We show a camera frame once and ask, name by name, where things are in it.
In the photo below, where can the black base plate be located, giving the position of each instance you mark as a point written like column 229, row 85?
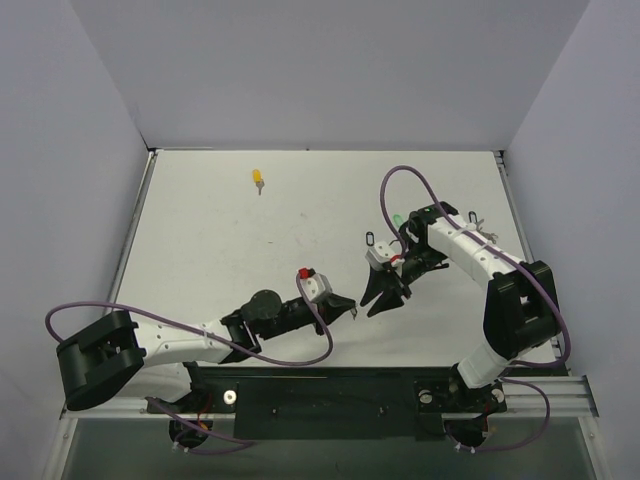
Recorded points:
column 420, row 397

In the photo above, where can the yellow tag key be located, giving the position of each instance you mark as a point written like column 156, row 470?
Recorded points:
column 258, row 180

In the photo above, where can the aluminium frame rail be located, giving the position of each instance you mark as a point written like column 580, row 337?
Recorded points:
column 527, row 397

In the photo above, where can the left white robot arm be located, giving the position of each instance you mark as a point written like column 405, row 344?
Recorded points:
column 143, row 354

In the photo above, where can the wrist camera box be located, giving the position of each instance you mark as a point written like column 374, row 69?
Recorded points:
column 314, row 286
column 381, row 256

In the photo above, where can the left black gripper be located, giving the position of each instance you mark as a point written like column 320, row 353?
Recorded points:
column 324, row 306

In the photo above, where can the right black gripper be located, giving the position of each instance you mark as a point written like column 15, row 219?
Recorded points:
column 396, row 275

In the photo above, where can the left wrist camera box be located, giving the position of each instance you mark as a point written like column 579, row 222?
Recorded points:
column 314, row 286

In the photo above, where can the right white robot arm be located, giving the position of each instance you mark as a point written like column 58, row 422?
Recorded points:
column 520, row 297

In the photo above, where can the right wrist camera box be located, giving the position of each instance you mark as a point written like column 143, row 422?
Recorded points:
column 381, row 256

